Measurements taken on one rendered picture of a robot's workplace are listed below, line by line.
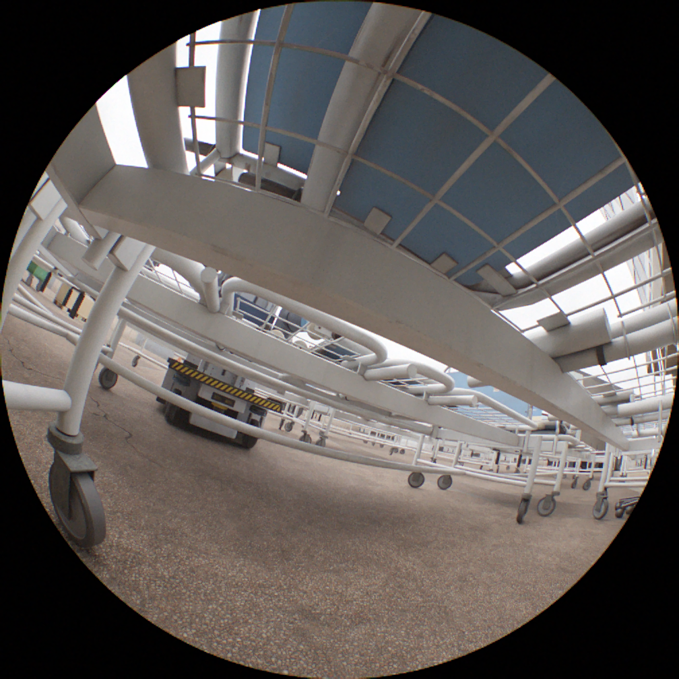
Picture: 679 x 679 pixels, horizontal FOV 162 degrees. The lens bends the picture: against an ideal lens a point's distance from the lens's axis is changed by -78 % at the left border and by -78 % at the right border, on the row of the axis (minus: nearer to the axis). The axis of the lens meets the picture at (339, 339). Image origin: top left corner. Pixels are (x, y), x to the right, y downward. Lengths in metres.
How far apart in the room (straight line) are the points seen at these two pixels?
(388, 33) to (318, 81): 0.10
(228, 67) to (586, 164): 0.33
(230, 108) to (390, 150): 0.19
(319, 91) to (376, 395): 0.60
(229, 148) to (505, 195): 0.31
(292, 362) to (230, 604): 0.48
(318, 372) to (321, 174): 0.42
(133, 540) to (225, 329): 0.45
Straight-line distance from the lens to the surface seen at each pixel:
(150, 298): 0.57
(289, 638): 0.41
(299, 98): 0.28
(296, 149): 0.30
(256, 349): 0.52
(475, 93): 0.21
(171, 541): 0.51
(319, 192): 0.25
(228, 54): 0.30
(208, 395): 1.28
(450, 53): 0.21
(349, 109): 0.21
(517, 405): 1.44
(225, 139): 0.34
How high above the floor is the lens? 0.32
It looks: 19 degrees up
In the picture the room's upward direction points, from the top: 18 degrees clockwise
